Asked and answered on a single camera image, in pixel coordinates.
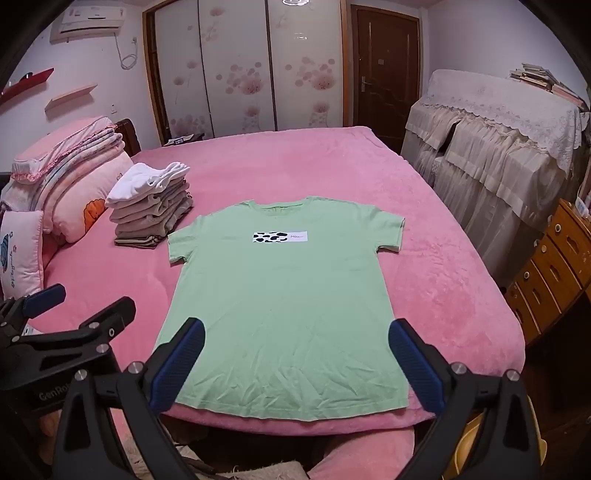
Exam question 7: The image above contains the pile of books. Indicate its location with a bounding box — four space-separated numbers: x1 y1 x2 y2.
509 63 591 112

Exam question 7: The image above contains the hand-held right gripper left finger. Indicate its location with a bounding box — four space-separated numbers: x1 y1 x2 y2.
53 317 206 480

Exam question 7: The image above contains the cream knitted cloth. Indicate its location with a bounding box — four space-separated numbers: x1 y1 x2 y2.
124 443 315 480

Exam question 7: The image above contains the red wall shelf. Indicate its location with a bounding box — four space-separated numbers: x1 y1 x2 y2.
0 68 55 104

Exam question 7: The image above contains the white air conditioner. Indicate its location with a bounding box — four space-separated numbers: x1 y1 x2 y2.
50 0 127 44

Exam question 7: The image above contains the yellow plastic stool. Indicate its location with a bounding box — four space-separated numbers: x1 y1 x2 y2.
443 406 541 480

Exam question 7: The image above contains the person's pink-clad leg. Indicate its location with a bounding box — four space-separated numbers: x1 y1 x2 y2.
307 427 416 480

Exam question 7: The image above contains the stack of folded clothes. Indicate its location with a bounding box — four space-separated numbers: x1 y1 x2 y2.
105 161 195 250

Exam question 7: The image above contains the pink wall shelf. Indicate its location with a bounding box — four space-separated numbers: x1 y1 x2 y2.
45 83 99 112

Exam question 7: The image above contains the brown wooden door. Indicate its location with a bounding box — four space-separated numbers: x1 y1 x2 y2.
351 4 423 155

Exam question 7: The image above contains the green t-shirt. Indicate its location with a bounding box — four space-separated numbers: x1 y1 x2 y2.
154 196 409 422

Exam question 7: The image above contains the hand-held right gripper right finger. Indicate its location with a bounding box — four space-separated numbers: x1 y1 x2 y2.
389 318 543 480

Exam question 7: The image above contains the small white embroidered pillow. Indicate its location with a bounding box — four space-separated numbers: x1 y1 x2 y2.
0 210 47 301

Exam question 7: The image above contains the wooden chest of drawers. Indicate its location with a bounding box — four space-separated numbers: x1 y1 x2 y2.
505 198 591 347

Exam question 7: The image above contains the pink cartoon pillow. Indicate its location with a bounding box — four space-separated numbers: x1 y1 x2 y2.
28 150 134 245

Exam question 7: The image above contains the floral sliding-door wardrobe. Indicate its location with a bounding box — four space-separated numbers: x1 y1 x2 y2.
143 0 352 146

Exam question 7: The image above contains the white power cord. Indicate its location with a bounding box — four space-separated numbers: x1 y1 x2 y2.
115 37 139 71

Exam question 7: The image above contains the pink bed blanket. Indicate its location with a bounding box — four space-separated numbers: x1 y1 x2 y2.
28 126 527 437

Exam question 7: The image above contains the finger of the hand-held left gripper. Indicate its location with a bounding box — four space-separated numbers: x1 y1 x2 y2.
9 296 137 370
0 284 66 342

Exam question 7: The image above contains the dark wooden headboard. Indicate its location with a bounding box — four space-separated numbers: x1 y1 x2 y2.
115 119 141 158

